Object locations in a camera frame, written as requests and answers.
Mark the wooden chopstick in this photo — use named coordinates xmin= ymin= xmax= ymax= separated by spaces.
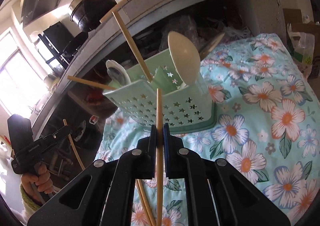
xmin=112 ymin=11 xmax=152 ymax=82
xmin=68 ymin=134 xmax=85 ymax=171
xmin=67 ymin=76 xmax=116 ymax=90
xmin=136 ymin=179 xmax=156 ymax=226
xmin=156 ymin=88 xmax=164 ymax=225

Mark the yellow cooking oil bottle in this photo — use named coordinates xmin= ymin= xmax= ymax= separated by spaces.
xmin=89 ymin=115 xmax=99 ymax=125

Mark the cardboard box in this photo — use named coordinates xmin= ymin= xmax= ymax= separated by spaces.
xmin=283 ymin=9 xmax=319 ymax=43

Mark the white ceramic soup spoon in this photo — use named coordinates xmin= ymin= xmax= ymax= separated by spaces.
xmin=106 ymin=60 xmax=131 ymax=86

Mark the black appliance box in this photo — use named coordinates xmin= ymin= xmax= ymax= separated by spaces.
xmin=37 ymin=22 xmax=74 ymax=70

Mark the green star utensil holder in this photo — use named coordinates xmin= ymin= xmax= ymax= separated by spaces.
xmin=102 ymin=48 xmax=218 ymax=134

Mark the black cooking pot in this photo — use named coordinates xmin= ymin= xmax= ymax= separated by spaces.
xmin=69 ymin=0 xmax=117 ymax=32

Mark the person's left hand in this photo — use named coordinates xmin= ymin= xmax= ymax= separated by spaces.
xmin=21 ymin=163 xmax=54 ymax=204

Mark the floral blue quilt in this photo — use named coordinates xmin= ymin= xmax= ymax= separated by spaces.
xmin=94 ymin=32 xmax=320 ymax=226

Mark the white plastic rice paddle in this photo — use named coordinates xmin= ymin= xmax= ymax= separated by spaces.
xmin=168 ymin=31 xmax=200 ymax=85

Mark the white shopping bag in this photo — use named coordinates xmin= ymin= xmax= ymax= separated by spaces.
xmin=287 ymin=23 xmax=315 ymax=79

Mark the steel spoon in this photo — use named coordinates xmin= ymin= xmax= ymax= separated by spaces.
xmin=199 ymin=32 xmax=225 ymax=61

